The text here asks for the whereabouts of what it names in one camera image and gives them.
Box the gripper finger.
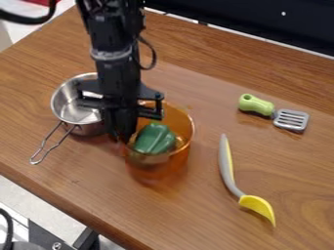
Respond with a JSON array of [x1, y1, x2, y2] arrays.
[[103, 108, 124, 143], [121, 110, 142, 145]]

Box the silver pot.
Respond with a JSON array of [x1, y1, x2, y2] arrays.
[[28, 71, 110, 166]]

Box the black monitor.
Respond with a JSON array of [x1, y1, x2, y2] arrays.
[[142, 0, 334, 57]]

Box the black cable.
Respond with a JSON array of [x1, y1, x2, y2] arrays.
[[0, 0, 60, 25]]

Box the yellow spatula with grey handle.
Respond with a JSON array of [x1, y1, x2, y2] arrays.
[[216, 133, 278, 229]]

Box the green handled grey spatula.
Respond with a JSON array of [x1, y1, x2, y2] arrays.
[[237, 93, 313, 133]]

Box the green toy pepper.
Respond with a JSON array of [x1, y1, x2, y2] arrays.
[[131, 122, 180, 155]]

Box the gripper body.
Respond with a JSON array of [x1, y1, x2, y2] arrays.
[[74, 58, 167, 121]]

